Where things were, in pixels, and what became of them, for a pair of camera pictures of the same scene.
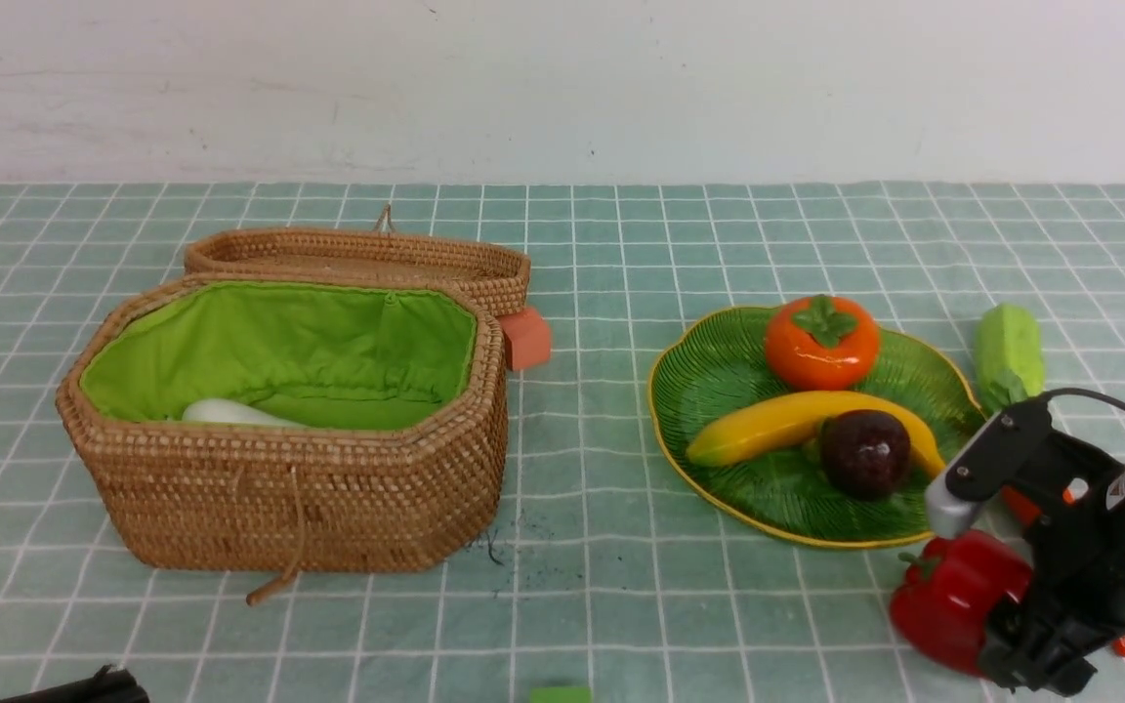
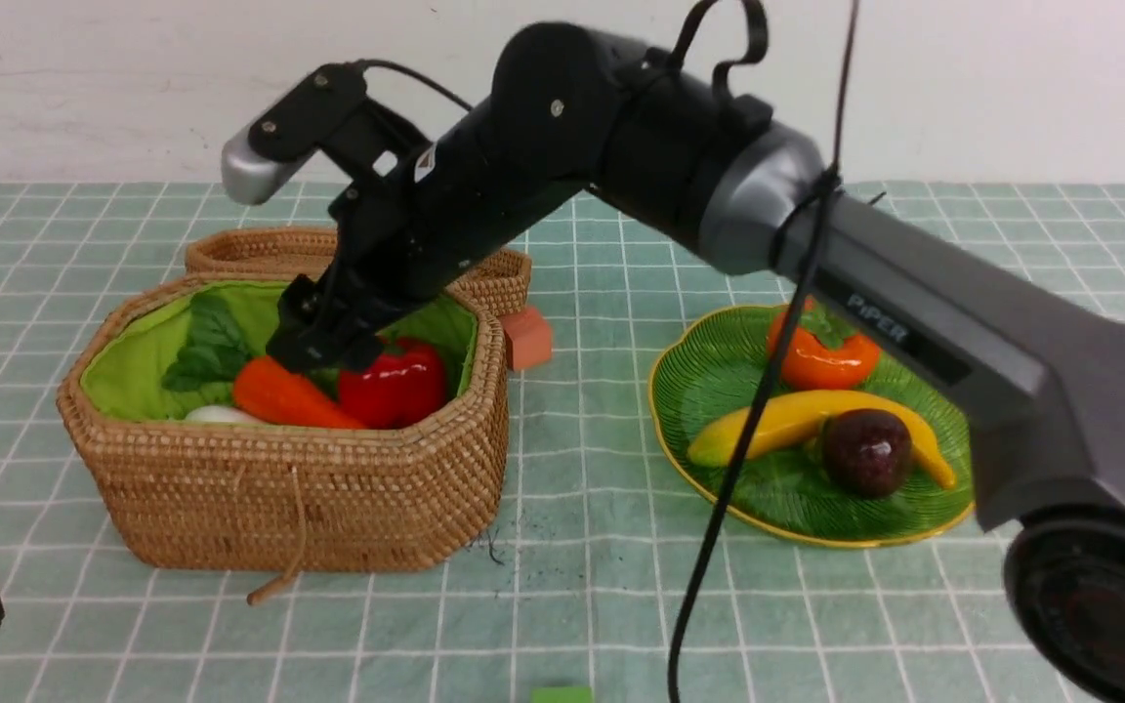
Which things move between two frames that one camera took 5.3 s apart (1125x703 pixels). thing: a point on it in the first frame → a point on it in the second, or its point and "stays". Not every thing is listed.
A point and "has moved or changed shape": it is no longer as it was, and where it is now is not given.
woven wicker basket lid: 500,272 stays
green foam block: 561,694 stays
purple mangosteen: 865,451 stays
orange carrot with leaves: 1010,360 has moved or changed shape
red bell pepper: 942,603 → 403,387
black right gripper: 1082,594 → 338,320
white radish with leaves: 219,410 stays
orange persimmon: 821,344 stays
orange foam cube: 526,340 stays
